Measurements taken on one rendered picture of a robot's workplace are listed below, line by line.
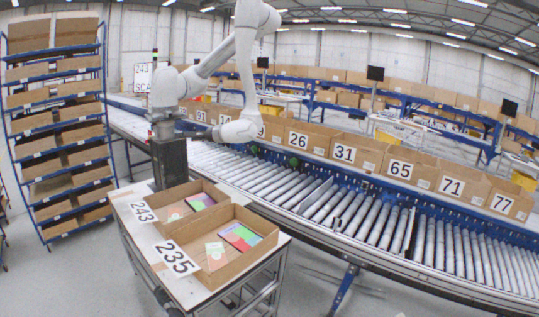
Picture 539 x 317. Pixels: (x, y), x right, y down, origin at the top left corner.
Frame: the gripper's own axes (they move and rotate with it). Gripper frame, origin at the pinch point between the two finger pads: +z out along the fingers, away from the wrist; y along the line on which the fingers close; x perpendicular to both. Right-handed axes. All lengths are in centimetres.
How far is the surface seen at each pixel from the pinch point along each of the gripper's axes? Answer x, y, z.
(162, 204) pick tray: -36.2, -6.6, 12.3
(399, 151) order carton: -8, 88, -120
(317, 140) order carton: 1, 73, -58
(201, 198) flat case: -33.2, 7.6, -4.5
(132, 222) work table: -43, -25, 17
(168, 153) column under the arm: -8.0, -1.8, 10.9
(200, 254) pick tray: -52, -22, -26
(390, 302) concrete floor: -124, 71, -118
